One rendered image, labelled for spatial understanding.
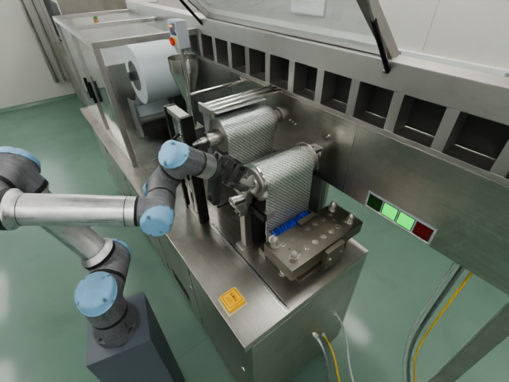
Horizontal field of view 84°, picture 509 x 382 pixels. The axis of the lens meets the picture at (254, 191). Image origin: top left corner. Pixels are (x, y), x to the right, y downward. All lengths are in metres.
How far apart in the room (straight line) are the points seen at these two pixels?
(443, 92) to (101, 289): 1.10
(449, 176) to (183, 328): 1.76
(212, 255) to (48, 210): 0.69
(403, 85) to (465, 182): 0.32
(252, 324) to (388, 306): 1.40
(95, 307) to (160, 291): 1.36
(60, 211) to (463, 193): 1.02
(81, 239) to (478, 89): 1.14
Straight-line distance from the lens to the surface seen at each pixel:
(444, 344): 2.34
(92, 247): 1.05
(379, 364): 2.12
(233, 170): 0.88
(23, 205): 0.80
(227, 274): 1.20
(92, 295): 1.01
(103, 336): 1.13
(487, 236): 1.01
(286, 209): 1.16
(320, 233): 1.18
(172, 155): 0.75
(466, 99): 0.90
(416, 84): 0.94
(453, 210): 1.01
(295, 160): 1.08
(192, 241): 1.34
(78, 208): 0.76
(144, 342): 1.14
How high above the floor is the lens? 1.88
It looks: 39 degrees down
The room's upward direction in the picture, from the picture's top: 1 degrees counter-clockwise
